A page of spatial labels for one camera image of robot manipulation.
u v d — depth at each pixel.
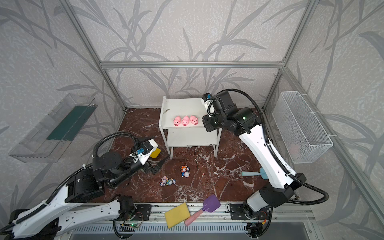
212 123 0.57
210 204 0.76
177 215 0.72
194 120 0.67
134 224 0.71
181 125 0.68
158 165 0.50
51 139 0.64
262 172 0.87
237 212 0.72
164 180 0.83
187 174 0.85
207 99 0.57
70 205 0.40
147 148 0.43
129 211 0.65
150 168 0.49
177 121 0.67
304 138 0.61
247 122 0.42
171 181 0.82
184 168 0.87
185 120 0.67
